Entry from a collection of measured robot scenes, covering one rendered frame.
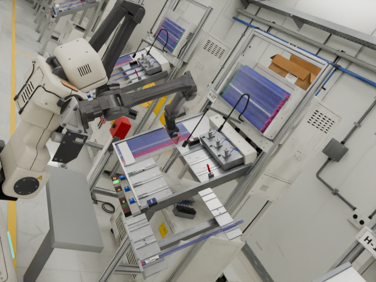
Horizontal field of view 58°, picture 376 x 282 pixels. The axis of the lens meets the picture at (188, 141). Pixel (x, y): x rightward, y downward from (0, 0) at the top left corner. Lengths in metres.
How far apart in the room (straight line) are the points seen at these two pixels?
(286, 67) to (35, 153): 1.76
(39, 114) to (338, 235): 2.65
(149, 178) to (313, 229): 1.87
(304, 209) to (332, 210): 0.29
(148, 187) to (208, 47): 1.67
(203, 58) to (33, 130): 2.08
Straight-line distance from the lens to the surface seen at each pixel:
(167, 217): 2.22
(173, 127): 2.01
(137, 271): 2.22
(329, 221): 3.37
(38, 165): 1.59
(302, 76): 2.44
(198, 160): 2.12
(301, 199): 3.55
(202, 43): 3.21
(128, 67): 3.45
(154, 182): 2.03
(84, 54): 1.42
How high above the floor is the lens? 1.66
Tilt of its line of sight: 16 degrees down
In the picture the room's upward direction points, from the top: 33 degrees clockwise
